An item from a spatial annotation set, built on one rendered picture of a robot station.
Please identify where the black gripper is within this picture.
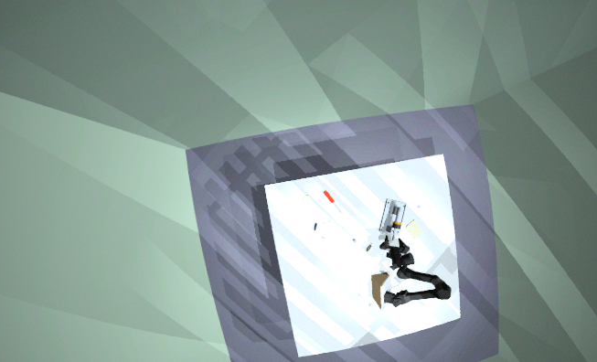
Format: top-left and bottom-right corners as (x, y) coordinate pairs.
(379, 235), (410, 258)

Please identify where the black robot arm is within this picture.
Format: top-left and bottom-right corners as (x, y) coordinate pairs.
(383, 252), (452, 308)

